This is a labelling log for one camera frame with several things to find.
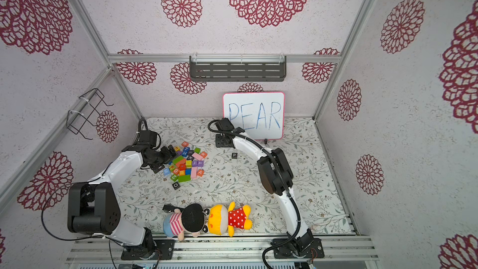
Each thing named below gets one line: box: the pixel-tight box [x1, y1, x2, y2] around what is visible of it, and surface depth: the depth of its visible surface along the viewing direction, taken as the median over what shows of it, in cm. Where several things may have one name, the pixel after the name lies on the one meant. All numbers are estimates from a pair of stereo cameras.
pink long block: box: [191, 166, 198, 179], surface depth 97 cm
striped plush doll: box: [162, 203, 210, 242], surface depth 76 cm
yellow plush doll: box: [202, 201, 253, 237], surface depth 77 cm
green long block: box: [178, 174, 192, 183], surface depth 96 cm
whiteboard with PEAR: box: [222, 91, 286, 141], surface depth 105 cm
